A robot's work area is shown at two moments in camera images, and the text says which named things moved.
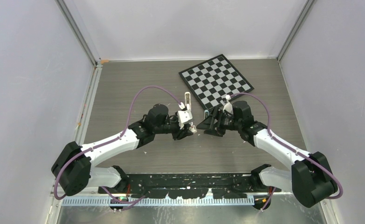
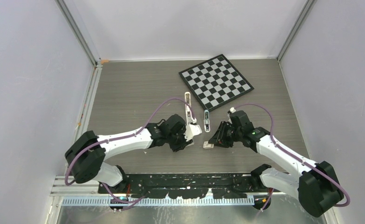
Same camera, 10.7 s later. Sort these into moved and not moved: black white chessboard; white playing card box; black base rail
Moved: white playing card box
Not moved: black white chessboard; black base rail
